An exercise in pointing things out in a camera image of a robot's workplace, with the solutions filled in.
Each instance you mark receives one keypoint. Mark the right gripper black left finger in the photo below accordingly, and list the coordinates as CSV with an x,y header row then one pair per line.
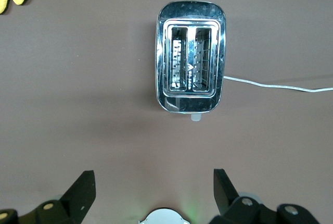
x,y
75,198

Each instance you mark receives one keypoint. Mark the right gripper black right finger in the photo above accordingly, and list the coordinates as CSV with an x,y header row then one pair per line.
x,y
229,200

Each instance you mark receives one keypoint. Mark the chrome two-slot toaster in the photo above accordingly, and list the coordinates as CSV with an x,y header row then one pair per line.
x,y
191,13

